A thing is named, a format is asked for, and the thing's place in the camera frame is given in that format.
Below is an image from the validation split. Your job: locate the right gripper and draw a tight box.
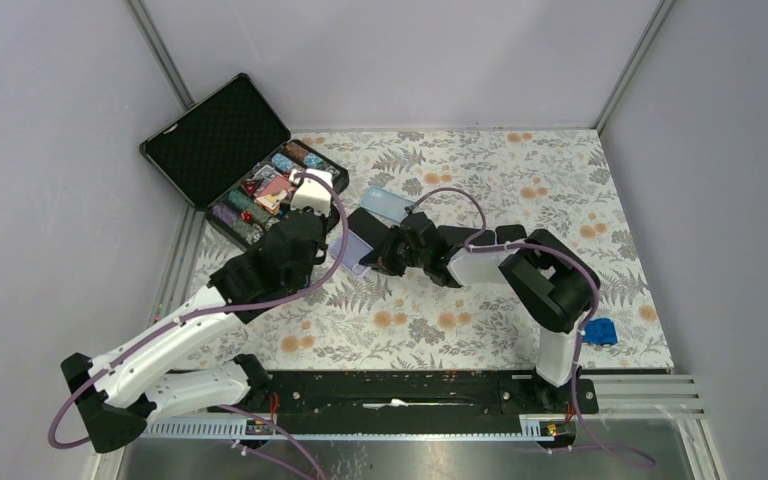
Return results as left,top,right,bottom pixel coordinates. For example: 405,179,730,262
360,224,429,277

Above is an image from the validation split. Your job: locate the black phone from blue case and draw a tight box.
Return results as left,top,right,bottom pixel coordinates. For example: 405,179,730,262
347,207,389,248

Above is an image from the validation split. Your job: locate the light blue phone case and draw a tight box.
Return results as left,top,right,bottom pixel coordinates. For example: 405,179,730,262
360,186,415,224

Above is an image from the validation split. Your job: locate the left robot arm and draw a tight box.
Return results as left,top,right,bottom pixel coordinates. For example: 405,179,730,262
48,211,328,453

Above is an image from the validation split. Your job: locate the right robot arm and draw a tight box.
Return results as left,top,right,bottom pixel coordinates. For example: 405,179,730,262
359,222,601,412

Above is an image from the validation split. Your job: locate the black poker chip case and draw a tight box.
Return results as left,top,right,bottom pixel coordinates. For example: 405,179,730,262
139,73,350,248

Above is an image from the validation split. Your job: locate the black phone without case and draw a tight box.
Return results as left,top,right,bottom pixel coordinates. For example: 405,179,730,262
495,224,528,244

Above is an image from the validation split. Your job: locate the triangular card box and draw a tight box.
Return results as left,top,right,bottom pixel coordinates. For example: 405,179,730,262
240,178,263,197

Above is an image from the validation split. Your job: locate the floral table mat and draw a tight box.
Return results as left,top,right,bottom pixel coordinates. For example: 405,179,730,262
182,130,673,370

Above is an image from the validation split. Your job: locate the blue toy car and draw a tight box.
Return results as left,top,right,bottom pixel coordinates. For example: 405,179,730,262
582,318,618,346

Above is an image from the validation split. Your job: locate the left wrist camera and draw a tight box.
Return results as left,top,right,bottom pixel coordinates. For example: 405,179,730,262
288,169,333,216

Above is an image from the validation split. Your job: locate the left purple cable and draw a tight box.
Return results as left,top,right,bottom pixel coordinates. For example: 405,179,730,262
47,170,351,480

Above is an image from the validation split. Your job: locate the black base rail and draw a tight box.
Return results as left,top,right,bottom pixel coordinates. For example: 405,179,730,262
235,370,600,436

